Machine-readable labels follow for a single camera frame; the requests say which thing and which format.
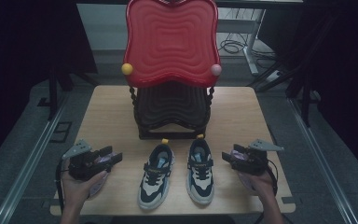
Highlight black metal stand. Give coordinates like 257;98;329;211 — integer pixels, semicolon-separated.
36;60;102;121
247;12;343;127

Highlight coiled black floor cable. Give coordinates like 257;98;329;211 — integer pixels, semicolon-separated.
217;31;277;63

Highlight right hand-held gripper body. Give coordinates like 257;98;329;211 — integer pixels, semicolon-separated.
231;138;285;175

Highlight dark curtain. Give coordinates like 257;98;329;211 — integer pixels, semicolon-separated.
0;0;98;171
256;0;358;183

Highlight white power strip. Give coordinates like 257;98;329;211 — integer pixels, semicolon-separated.
265;70;284;83

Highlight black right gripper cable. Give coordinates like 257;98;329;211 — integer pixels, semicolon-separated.
254;159;280;224

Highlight metal floor rail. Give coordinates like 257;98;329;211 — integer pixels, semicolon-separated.
0;92;70;224
287;96;358;224

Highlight black and white sneaker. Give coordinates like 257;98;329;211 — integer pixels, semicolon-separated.
137;138;175;211
186;133;215;205

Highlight person's right hand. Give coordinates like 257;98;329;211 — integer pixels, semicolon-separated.
250;170;278;202

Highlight person's left hand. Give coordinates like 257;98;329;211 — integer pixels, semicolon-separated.
60;170;108;209

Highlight white metal desk frame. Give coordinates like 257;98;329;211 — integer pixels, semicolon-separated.
216;8;268;77

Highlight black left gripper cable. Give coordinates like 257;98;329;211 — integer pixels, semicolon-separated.
54;158;66;216

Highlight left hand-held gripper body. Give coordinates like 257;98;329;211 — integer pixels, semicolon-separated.
62;139;113;182

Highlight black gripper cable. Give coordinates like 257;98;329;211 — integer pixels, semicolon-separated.
54;158;66;216
254;159;280;224

